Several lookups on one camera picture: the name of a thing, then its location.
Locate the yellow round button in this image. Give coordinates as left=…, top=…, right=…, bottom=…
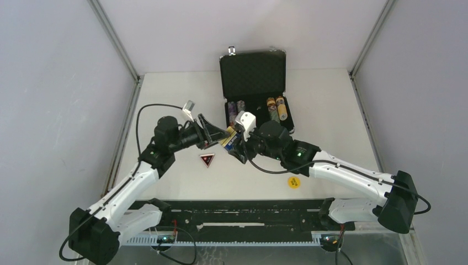
left=288, top=177, right=301, bottom=189

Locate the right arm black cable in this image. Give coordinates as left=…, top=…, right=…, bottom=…
left=237, top=124, right=432, bottom=216

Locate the red black triangular button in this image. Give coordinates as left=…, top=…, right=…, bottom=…
left=199, top=153, right=216, bottom=168

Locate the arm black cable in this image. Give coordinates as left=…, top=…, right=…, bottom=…
left=58, top=104, right=185, bottom=262
left=237, top=124, right=432, bottom=216

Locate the green orange chip row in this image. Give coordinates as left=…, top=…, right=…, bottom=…
left=267, top=97, right=280, bottom=123

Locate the playing card deck box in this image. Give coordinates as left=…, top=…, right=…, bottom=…
left=219, top=126, right=241, bottom=151

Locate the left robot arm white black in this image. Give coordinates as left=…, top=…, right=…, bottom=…
left=65, top=114, right=229, bottom=264

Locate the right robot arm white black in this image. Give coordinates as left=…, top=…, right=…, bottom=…
left=235, top=121, right=420, bottom=234

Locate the purple chip row far left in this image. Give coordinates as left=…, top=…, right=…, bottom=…
left=227, top=102, right=237, bottom=125

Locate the yellow chip row far right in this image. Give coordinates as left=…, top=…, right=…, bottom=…
left=275, top=97, right=288, bottom=121

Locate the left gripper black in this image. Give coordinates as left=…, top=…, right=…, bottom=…
left=169, top=114, right=230, bottom=153

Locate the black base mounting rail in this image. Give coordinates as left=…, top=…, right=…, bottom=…
left=124, top=199, right=357, bottom=243

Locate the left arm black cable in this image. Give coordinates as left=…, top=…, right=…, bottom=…
left=58, top=104, right=185, bottom=262

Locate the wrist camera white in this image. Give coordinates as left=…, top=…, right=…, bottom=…
left=235, top=111, right=256, bottom=142
left=182, top=100, right=195, bottom=122

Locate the green chip row inner left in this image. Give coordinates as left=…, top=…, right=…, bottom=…
left=236, top=100, right=246, bottom=113

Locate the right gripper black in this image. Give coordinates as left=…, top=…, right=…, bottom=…
left=229, top=125, right=283, bottom=165

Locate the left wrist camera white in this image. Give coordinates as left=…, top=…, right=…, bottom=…
left=182, top=100, right=195, bottom=122

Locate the black aluminium poker case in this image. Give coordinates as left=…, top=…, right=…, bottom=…
left=219, top=49, right=295, bottom=134

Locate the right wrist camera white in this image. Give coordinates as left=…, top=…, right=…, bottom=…
left=235, top=111, right=256, bottom=142

